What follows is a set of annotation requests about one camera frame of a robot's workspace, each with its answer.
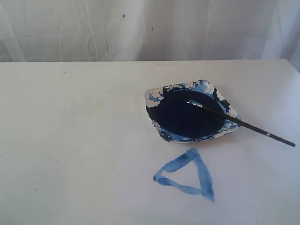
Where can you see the black paintbrush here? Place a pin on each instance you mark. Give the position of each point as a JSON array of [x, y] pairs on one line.
[[241, 123]]

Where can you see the blue painted triangle mark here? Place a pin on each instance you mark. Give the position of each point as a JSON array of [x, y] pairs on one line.
[[205, 180]]

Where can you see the square white plate blue paint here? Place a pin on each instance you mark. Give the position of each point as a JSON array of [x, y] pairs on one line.
[[180, 122]]

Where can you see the white backdrop sheet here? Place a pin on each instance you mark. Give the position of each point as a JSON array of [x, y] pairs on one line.
[[126, 30]]

